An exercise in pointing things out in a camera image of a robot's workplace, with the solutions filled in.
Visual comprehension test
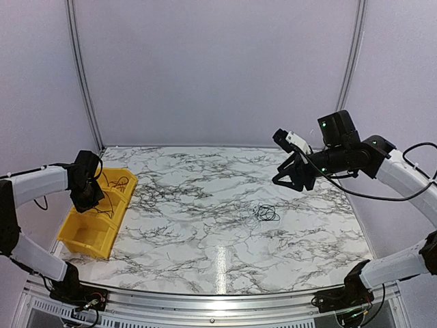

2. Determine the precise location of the yellow bin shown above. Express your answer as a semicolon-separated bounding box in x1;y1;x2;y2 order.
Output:
96;167;138;204
70;190;128;228
57;209;119;259

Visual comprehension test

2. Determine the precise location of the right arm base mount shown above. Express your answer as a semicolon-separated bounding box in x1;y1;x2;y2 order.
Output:
311;286;374;313

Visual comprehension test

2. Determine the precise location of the yellow bin far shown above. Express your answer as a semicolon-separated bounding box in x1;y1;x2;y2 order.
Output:
96;167;138;204

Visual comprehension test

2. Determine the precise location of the aluminium front rail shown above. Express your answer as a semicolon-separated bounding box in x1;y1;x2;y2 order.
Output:
20;279;404;328

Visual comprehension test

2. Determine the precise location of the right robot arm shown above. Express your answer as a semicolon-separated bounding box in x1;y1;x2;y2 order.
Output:
272;110;436;306

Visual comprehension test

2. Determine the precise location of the corner aluminium post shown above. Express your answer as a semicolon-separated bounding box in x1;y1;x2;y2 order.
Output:
65;0;105;152
335;0;368;111

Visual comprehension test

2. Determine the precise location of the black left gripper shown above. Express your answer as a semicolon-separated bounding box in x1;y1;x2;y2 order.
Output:
70;180;104;213

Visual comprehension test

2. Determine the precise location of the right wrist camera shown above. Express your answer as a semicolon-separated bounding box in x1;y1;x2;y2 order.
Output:
272;128;312;154

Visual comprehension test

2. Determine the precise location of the yellow bin near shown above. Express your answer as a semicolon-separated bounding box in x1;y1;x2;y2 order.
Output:
57;209;119;259

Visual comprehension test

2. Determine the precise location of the right corner aluminium post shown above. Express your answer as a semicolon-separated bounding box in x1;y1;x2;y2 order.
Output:
335;0;368;111

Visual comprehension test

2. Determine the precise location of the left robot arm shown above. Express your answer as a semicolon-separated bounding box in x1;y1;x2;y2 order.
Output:
1;150;104;304

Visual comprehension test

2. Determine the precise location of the left corner aluminium post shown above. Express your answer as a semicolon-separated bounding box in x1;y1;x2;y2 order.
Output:
65;0;105;152

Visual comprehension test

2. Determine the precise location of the dark green cable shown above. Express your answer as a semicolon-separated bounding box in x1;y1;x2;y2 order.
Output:
89;191;115;219
253;204;281;222

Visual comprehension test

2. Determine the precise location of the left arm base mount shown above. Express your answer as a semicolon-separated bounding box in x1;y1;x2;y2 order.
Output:
49;285;109;312

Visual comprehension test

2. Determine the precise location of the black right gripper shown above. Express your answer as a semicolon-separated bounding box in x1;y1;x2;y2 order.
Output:
272;143;350;192

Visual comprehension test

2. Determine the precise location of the yellow bin middle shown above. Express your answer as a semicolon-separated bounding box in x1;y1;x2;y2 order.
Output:
70;190;128;228

